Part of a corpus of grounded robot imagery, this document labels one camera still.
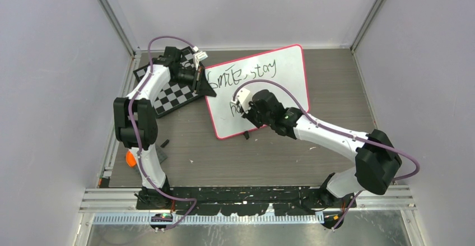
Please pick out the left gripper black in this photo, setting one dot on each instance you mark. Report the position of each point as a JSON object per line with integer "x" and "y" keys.
{"x": 200, "y": 85}

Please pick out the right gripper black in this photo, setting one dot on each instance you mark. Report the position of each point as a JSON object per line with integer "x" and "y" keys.
{"x": 249, "y": 115}

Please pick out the whiteboard with pink frame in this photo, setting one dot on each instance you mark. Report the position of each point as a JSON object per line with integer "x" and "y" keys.
{"x": 281, "y": 71}

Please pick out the black marker cap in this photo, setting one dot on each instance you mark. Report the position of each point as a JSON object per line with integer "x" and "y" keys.
{"x": 165, "y": 143}

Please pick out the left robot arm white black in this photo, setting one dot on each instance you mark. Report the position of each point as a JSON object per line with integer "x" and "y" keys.
{"x": 135, "y": 117}

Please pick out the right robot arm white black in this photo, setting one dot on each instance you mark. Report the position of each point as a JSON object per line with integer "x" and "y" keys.
{"x": 375, "y": 164}

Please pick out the black white chessboard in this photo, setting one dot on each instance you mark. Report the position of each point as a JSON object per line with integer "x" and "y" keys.
{"x": 172, "y": 96}

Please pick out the grey studded baseplate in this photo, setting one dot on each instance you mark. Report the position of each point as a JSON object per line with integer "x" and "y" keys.
{"x": 161, "y": 155}

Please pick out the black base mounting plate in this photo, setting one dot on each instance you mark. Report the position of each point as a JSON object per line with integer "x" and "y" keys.
{"x": 242, "y": 201}

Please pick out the orange curved brick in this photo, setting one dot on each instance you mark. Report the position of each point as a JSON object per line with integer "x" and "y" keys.
{"x": 130, "y": 159}

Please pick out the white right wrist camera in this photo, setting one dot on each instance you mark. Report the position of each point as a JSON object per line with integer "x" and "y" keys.
{"x": 240, "y": 101}

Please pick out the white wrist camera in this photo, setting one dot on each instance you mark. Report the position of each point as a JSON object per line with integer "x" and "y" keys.
{"x": 198, "y": 56}
{"x": 240, "y": 101}

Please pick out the black wire whiteboard stand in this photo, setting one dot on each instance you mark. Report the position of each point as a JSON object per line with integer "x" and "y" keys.
{"x": 246, "y": 135}

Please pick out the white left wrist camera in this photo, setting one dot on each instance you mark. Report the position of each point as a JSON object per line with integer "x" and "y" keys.
{"x": 198, "y": 56}

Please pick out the aluminium frame rail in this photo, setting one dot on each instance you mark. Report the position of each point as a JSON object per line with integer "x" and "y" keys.
{"x": 118, "y": 205}

